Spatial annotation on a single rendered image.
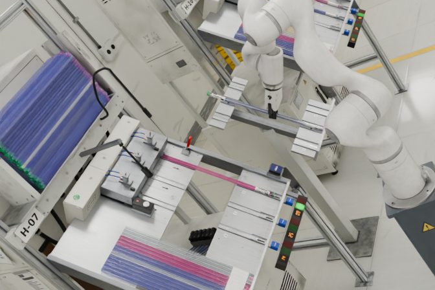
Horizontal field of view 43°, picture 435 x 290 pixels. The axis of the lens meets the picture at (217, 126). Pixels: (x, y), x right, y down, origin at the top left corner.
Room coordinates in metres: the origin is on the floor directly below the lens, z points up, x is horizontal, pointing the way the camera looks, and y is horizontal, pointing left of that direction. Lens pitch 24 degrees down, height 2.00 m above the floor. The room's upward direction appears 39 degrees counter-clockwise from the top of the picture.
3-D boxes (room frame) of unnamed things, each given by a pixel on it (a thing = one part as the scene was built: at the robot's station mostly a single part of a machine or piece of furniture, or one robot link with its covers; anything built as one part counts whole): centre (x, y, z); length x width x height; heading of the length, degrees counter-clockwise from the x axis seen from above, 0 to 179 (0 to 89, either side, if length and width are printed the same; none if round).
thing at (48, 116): (2.08, 0.48, 1.52); 0.51 x 0.13 x 0.27; 137
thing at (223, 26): (3.06, -0.53, 0.65); 1.01 x 0.73 x 1.29; 47
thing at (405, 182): (1.47, -0.37, 0.79); 0.19 x 0.19 x 0.18
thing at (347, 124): (1.47, -0.34, 1.00); 0.19 x 0.12 x 0.24; 97
